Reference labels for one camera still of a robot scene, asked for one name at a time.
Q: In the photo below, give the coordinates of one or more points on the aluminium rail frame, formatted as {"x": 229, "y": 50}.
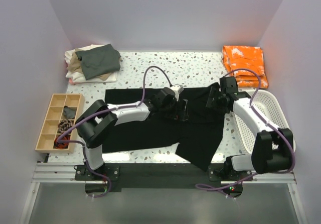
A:
{"x": 65, "y": 173}

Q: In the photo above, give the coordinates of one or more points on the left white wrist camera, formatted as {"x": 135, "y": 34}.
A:
{"x": 177, "y": 89}

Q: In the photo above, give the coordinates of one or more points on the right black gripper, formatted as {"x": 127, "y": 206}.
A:
{"x": 213, "y": 94}

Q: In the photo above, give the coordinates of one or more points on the wooden compartment tray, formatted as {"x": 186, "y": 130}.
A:
{"x": 47, "y": 140}

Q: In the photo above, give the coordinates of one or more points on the black t-shirt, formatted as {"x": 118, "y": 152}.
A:
{"x": 198, "y": 137}

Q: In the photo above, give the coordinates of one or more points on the orange white folded t-shirt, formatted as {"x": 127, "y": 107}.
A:
{"x": 246, "y": 64}

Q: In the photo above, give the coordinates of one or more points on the pink folded garment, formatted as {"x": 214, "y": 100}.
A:
{"x": 72, "y": 83}

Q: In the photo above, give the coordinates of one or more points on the dark grey folded t-shirt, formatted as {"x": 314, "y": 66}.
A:
{"x": 99, "y": 61}

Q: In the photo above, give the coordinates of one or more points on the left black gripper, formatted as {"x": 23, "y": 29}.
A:
{"x": 176, "y": 114}

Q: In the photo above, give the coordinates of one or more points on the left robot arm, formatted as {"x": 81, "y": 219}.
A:
{"x": 97, "y": 121}

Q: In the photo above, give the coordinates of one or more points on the white plastic basket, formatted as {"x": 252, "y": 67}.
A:
{"x": 267, "y": 103}

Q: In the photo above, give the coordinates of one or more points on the beige folded t-shirt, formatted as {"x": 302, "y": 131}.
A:
{"x": 74, "y": 66}

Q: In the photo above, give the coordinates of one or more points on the leopard print scrunchie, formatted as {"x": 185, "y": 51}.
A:
{"x": 64, "y": 125}

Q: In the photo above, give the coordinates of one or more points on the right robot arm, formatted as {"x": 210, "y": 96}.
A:
{"x": 273, "y": 146}

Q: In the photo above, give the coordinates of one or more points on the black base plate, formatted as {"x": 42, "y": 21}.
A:
{"x": 116, "y": 177}

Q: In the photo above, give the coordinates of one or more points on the grey cloth in tray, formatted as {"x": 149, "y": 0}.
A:
{"x": 69, "y": 112}

